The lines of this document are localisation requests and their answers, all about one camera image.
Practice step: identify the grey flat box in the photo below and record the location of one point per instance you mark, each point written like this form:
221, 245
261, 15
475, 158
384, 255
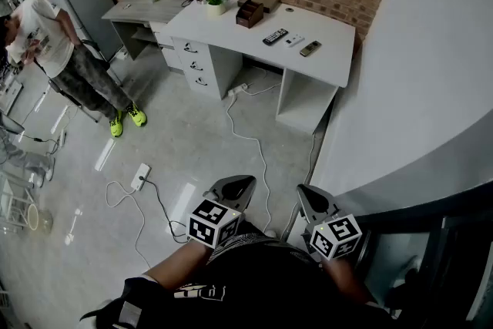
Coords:
269, 2

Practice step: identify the white power strip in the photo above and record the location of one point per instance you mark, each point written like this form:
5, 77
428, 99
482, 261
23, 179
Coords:
140, 177
238, 89

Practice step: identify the white drawer cabinet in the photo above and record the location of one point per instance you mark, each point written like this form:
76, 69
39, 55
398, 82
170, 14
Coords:
165, 46

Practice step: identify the potted plant with blue flowers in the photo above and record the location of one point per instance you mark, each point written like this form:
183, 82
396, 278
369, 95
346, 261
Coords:
215, 0

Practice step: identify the person's left forearm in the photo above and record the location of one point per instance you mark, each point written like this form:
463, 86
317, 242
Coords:
173, 266

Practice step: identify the person's right forearm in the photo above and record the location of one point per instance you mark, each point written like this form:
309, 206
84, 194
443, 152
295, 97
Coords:
348, 279

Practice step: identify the grey wooden desk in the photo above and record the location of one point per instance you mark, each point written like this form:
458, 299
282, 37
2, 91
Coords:
142, 13

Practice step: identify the dark brown organizer box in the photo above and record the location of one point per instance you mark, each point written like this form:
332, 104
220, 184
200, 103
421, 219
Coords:
249, 14

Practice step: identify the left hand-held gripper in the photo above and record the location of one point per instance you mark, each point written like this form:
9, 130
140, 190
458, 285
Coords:
215, 223

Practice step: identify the dark slim remote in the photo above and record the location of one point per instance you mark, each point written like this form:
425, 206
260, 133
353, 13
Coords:
310, 48

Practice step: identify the black remote control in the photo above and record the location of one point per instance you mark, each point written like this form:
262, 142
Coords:
275, 37

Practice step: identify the person's white shoe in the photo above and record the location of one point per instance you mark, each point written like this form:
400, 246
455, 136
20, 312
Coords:
270, 233

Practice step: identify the person's black shirt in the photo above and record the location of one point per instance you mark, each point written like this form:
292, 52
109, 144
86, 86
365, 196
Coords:
269, 289

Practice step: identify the white small remote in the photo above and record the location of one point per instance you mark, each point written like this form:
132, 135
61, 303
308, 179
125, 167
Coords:
294, 40

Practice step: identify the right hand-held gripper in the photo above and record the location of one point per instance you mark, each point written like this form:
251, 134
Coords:
335, 237

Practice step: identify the person's patterned shorts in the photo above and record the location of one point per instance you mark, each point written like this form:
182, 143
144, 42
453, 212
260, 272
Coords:
250, 242

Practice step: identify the white desk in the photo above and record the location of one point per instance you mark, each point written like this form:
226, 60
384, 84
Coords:
215, 31

